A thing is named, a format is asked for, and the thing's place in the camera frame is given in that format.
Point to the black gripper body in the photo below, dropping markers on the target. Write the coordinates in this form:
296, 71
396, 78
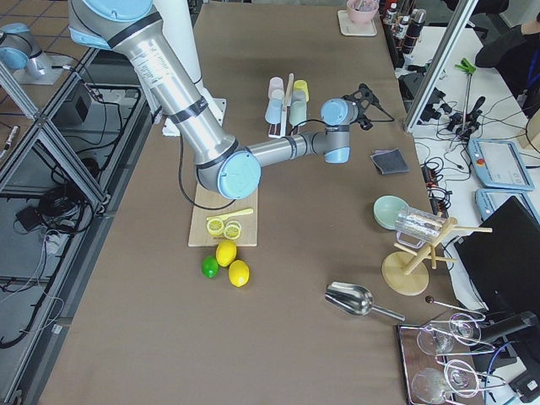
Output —
353, 116

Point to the pink plastic cup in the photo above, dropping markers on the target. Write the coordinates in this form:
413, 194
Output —
276, 88

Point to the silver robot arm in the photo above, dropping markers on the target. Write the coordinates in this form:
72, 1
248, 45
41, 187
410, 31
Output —
20, 51
156, 37

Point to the yellow plastic cup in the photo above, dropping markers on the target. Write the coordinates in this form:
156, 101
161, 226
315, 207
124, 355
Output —
301, 85

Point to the grey plastic cup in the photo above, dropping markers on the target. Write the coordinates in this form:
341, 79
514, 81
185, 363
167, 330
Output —
298, 108

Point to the white cup holder rack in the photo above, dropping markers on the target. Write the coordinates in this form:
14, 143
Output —
279, 130

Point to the light blue plastic cup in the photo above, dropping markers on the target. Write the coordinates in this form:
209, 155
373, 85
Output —
273, 111

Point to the grey folded cloth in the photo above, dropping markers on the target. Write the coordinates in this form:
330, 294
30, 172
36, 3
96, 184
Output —
389, 161

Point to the cream plastic tray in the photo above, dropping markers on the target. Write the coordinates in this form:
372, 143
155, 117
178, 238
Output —
348, 27

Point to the pink bowl with ice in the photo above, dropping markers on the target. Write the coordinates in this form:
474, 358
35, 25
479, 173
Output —
362, 11

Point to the mint green bowl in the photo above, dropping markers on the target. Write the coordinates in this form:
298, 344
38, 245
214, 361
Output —
385, 210

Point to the clear glass mug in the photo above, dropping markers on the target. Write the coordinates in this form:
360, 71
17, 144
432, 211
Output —
415, 227

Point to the teach pendant upper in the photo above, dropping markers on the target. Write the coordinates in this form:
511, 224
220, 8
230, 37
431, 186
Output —
497, 163

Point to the teach pendant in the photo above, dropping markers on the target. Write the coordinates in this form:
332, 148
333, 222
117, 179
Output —
488, 200
497, 163

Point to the person in dark clothes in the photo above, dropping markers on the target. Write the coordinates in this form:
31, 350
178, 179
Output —
515, 55

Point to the teach pendant lower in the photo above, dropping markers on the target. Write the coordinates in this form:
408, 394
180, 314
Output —
488, 200

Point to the wooden mug tree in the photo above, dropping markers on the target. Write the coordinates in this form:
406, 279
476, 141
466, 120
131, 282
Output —
404, 270

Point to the lemon slice right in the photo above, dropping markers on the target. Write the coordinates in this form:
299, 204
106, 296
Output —
232, 230

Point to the lemon slice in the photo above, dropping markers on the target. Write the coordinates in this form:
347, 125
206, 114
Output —
215, 226
232, 230

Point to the wooden cutting board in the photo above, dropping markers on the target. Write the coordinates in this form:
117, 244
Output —
198, 235

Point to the lemon slice left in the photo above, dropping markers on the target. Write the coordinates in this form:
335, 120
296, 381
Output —
215, 226

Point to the metal scoop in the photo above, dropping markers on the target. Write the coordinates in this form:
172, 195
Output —
356, 300

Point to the yellow lemon upper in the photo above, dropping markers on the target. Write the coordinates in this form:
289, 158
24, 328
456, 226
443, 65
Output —
226, 252

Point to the yellow lemon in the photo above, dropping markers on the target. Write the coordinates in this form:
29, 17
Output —
226, 252
239, 273

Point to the black monitor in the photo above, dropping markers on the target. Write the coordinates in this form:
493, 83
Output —
504, 264

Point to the yellow lemon lower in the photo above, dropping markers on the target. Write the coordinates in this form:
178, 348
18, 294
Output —
239, 273

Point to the green lime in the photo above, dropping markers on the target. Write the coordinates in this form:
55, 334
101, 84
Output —
210, 267

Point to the wine glass rack tray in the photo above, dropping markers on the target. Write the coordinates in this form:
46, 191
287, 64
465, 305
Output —
437, 361

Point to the green handled grabber stick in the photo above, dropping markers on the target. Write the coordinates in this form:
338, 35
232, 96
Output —
464, 124

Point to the aluminium frame post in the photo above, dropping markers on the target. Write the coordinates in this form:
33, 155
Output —
457, 23

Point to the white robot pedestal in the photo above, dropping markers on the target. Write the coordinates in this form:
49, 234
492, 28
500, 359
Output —
178, 32

